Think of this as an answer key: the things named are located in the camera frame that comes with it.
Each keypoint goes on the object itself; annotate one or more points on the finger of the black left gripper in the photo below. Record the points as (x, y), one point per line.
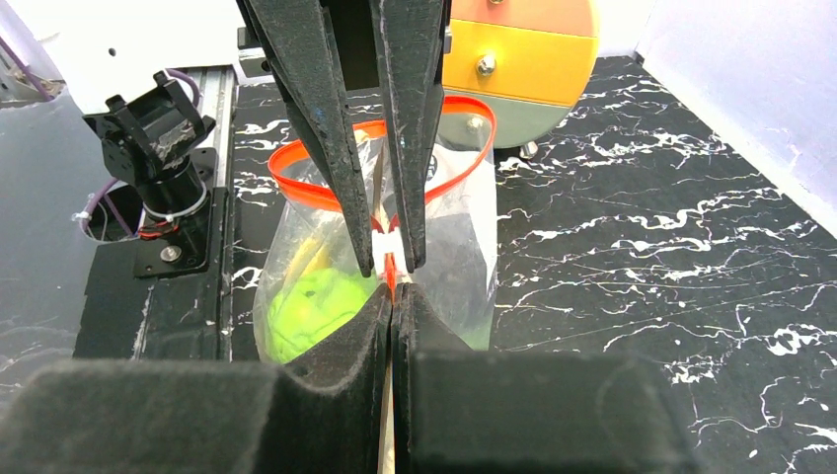
(409, 40)
(302, 55)

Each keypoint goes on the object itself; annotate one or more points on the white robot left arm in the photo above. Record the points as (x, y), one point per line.
(125, 47)

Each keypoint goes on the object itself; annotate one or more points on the white orange cylinder drum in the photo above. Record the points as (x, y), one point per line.
(529, 61)

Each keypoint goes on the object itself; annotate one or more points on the yellow toy banana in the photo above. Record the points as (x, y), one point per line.
(312, 254)

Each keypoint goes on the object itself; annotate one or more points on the light green toy fruit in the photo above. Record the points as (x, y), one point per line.
(312, 308)

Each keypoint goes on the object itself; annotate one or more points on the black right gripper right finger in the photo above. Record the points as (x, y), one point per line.
(458, 410)

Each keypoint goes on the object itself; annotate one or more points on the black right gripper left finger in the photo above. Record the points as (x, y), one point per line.
(321, 413)

